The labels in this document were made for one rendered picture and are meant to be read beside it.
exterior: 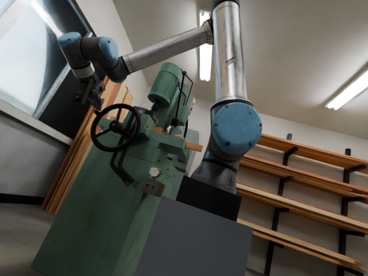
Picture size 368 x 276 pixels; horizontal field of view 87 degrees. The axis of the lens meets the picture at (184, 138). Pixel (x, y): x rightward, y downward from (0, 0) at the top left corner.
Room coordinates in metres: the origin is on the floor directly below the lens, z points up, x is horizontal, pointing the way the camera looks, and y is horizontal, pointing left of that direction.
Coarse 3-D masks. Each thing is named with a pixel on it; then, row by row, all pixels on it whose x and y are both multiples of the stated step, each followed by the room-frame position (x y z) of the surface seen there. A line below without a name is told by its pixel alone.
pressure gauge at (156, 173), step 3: (156, 165) 1.07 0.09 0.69; (150, 168) 1.07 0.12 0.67; (153, 168) 1.07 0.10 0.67; (156, 168) 1.07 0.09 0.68; (159, 168) 1.06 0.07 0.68; (150, 171) 1.07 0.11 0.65; (153, 171) 1.07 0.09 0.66; (156, 171) 1.06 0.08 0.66; (159, 171) 1.06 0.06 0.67; (150, 174) 1.07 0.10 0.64; (153, 174) 1.07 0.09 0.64; (156, 174) 1.06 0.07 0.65; (159, 174) 1.07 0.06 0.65; (153, 177) 1.09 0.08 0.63; (156, 177) 1.09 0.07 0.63; (153, 180) 1.09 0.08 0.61
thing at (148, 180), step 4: (148, 180) 1.10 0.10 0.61; (156, 180) 1.09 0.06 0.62; (144, 184) 1.10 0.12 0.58; (148, 184) 1.10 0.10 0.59; (152, 184) 1.09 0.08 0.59; (156, 184) 1.09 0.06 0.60; (160, 184) 1.11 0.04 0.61; (144, 188) 1.10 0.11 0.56; (148, 188) 1.09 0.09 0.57; (152, 188) 1.09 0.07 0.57; (156, 188) 1.08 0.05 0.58; (160, 188) 1.14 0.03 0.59; (148, 192) 1.09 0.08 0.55; (152, 192) 1.09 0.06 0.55; (156, 192) 1.09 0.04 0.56; (160, 192) 1.16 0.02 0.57; (156, 196) 1.11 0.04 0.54; (160, 196) 1.19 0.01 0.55
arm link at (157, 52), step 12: (204, 24) 0.72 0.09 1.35; (180, 36) 0.74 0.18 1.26; (192, 36) 0.74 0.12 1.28; (204, 36) 0.74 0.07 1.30; (144, 48) 0.77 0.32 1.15; (156, 48) 0.76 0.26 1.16; (168, 48) 0.76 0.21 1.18; (180, 48) 0.77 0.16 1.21; (192, 48) 0.78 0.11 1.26; (120, 60) 0.78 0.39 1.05; (132, 60) 0.78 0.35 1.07; (144, 60) 0.78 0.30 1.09; (156, 60) 0.80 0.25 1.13; (108, 72) 0.79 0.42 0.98; (120, 72) 0.81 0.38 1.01; (132, 72) 0.83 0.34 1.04
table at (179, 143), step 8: (104, 120) 1.26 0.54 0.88; (112, 120) 1.24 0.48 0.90; (144, 136) 1.14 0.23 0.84; (152, 136) 1.16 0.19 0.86; (160, 136) 1.14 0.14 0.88; (168, 136) 1.13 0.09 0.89; (168, 144) 1.13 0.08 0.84; (176, 144) 1.11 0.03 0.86; (184, 144) 1.12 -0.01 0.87; (168, 152) 1.33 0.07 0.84; (176, 152) 1.24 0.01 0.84; (184, 152) 1.19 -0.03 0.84
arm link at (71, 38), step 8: (72, 32) 0.68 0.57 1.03; (64, 40) 0.65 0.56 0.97; (72, 40) 0.65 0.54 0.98; (64, 48) 0.68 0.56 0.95; (72, 48) 0.68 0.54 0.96; (72, 56) 0.71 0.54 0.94; (80, 56) 0.70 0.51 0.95; (72, 64) 0.74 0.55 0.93; (80, 64) 0.74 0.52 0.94; (88, 64) 0.76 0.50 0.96
